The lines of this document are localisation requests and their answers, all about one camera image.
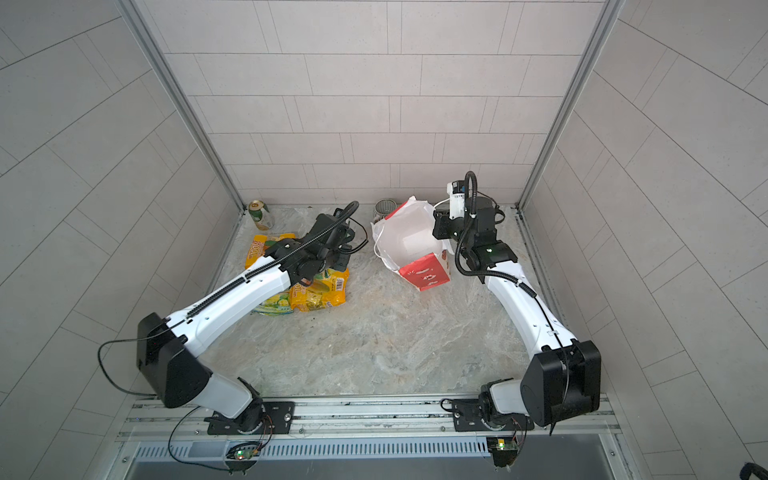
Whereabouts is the green rainbow snack bag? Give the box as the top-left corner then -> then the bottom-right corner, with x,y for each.
251,291 -> 294,316

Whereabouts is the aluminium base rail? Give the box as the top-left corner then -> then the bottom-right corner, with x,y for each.
117,394 -> 621,440

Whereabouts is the aluminium corner post right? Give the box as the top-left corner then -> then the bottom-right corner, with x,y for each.
517,0 -> 625,210

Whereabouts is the green yellow Fox's candy bag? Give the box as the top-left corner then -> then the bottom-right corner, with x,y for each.
309,268 -> 349,294

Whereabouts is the white red printed paper bag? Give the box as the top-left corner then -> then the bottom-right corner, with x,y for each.
371,196 -> 454,291

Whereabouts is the grey ribbed ceramic mug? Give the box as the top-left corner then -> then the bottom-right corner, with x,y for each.
372,199 -> 400,225

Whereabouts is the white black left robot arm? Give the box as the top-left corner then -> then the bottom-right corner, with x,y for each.
136,201 -> 359,432

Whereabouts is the yellow orange snack bag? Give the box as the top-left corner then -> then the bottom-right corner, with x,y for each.
245,233 -> 296,269

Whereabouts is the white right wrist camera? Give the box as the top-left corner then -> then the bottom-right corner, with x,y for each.
447,180 -> 467,220

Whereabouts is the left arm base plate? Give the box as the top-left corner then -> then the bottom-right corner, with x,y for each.
204,400 -> 295,435

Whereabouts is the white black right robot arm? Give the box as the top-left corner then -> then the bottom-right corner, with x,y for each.
433,171 -> 602,430

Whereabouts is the left circuit board green LED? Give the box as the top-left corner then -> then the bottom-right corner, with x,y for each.
225,441 -> 264,462

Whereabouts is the green white drink can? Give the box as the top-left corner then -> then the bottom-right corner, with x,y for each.
248,200 -> 274,231

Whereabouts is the aluminium corner post left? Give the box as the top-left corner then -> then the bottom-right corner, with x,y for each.
115,0 -> 246,212

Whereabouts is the right circuit board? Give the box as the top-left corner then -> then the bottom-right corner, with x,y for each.
486,437 -> 521,468

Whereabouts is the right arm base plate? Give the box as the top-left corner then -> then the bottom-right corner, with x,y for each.
440,398 -> 534,432

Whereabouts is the aluminium corner post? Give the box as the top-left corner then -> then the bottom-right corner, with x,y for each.
115,0 -> 246,212
517,0 -> 625,210

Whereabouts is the black cable left base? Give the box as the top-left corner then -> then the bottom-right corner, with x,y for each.
97,337 -> 157,397

